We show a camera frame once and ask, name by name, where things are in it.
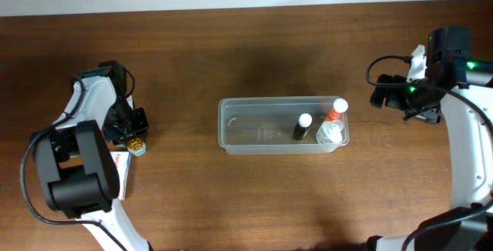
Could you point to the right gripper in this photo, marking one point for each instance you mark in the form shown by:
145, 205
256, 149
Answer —
389, 92

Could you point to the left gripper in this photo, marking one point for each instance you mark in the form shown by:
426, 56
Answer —
129, 126

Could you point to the gold lid small jar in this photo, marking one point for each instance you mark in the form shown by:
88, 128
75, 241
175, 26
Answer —
136, 146

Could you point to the white blue medicine box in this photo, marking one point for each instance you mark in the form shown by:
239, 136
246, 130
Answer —
122, 162

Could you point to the orange tube white cap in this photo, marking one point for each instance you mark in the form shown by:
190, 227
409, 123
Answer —
339, 107

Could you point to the white pump bottle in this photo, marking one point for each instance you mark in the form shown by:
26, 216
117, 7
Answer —
330, 132

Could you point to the black bottle white cap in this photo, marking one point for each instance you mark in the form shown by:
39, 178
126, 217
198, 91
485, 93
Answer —
302, 127

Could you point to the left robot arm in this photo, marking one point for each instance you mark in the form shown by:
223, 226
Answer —
76, 171

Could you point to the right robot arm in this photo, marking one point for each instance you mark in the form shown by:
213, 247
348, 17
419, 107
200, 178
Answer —
446, 83

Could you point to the clear plastic container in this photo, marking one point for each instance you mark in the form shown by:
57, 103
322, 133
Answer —
265, 125

